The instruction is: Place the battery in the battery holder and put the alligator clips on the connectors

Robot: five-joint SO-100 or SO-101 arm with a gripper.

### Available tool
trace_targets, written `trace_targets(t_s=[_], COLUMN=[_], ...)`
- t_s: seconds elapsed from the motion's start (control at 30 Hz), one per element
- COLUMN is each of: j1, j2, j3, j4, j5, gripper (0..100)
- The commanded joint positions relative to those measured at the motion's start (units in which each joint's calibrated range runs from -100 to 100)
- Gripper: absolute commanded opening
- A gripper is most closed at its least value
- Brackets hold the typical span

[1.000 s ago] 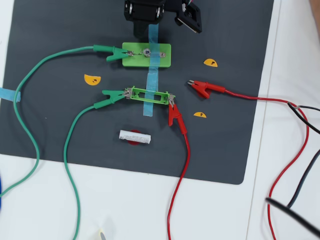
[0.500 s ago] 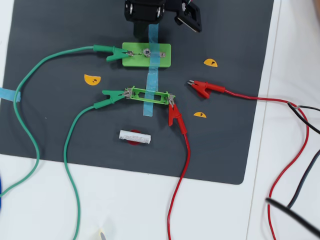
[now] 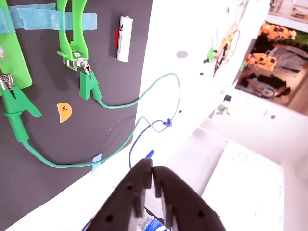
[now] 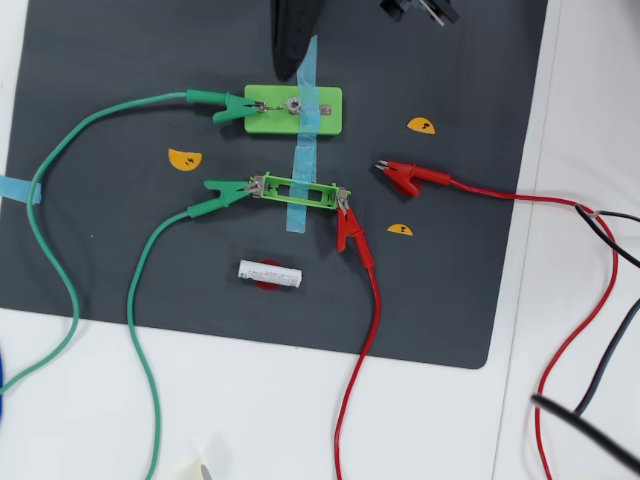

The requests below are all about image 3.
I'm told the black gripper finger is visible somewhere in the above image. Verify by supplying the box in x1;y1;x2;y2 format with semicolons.
91;158;154;231
153;166;227;231

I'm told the white AA battery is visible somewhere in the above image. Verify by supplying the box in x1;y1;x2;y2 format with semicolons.
116;15;134;63

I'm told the green alligator clip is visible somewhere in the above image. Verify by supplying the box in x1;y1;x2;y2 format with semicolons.
0;73;43;143
76;60;102;101

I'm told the green battery holder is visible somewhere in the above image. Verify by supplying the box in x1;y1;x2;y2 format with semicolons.
56;0;90;72

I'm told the green bulb holder board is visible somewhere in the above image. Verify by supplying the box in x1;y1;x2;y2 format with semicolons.
0;28;33;97

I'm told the clear bottle with blue label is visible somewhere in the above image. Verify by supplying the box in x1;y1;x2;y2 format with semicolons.
134;209;174;231

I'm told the short blue tape piece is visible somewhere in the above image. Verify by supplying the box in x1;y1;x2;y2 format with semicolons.
92;154;102;173

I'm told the white paper sheet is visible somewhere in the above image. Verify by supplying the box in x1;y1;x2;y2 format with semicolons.
202;139;286;231

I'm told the dark grey work mat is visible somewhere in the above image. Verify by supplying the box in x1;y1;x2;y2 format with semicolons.
0;0;154;229

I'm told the orange semicircle sticker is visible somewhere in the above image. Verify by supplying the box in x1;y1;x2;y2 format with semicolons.
57;103;73;124

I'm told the person in black clothes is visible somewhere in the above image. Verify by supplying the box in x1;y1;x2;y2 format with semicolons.
240;69;292;99

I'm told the green lead wire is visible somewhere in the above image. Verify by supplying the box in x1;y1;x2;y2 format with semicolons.
23;73;181;169

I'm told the tangle of coloured wires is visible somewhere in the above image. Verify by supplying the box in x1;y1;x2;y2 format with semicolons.
204;21;241;77

